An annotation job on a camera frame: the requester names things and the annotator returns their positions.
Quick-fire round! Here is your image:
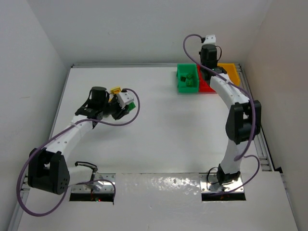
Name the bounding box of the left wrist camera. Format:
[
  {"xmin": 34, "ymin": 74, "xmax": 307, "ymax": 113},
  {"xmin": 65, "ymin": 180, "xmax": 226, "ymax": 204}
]
[{"xmin": 116, "ymin": 92, "xmax": 134, "ymax": 109}]

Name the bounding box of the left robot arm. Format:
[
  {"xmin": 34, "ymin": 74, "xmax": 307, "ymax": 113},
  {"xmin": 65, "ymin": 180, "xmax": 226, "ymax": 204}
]
[{"xmin": 28, "ymin": 87, "xmax": 134, "ymax": 195}]

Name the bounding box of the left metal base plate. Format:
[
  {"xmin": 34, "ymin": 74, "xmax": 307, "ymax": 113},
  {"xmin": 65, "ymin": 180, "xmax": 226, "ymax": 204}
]
[{"xmin": 71, "ymin": 173, "xmax": 116, "ymax": 194}]

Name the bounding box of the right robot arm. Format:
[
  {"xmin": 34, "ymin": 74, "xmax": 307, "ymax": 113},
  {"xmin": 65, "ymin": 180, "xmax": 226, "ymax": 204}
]
[{"xmin": 199, "ymin": 44, "xmax": 261, "ymax": 185}]

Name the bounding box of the green square lego brick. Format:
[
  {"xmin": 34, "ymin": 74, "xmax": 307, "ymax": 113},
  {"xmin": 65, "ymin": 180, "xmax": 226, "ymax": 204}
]
[{"xmin": 186, "ymin": 79, "xmax": 193, "ymax": 87}]

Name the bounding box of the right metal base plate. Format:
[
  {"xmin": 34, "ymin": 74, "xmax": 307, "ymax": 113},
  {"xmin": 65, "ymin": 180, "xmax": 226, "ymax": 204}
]
[{"xmin": 199, "ymin": 173, "xmax": 244, "ymax": 193}]

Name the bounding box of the metal base plate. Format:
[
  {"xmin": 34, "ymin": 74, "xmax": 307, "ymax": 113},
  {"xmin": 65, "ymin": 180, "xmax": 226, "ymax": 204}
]
[
  {"xmin": 71, "ymin": 173, "xmax": 116, "ymax": 194},
  {"xmin": 199, "ymin": 173, "xmax": 244, "ymax": 193}
]

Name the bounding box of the yellow arch lego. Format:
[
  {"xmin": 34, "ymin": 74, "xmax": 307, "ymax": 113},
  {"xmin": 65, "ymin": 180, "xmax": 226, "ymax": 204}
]
[{"xmin": 110, "ymin": 87, "xmax": 121, "ymax": 94}]

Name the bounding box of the yellow plastic bin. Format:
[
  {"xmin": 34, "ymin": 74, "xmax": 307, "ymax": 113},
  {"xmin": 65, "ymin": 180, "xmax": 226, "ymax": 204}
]
[{"xmin": 218, "ymin": 63, "xmax": 241, "ymax": 86}]

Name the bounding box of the aluminium frame rail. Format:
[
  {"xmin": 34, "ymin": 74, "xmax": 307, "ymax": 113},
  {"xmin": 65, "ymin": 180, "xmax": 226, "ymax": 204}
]
[{"xmin": 235, "ymin": 64, "xmax": 274, "ymax": 171}]

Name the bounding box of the green plastic bin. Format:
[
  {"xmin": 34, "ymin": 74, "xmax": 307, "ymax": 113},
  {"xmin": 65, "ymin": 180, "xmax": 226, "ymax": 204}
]
[{"xmin": 176, "ymin": 64, "xmax": 199, "ymax": 93}]

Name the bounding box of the red plastic bin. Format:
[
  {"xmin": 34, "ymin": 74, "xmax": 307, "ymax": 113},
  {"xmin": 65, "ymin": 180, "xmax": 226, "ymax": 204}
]
[{"xmin": 197, "ymin": 65, "xmax": 216, "ymax": 93}]

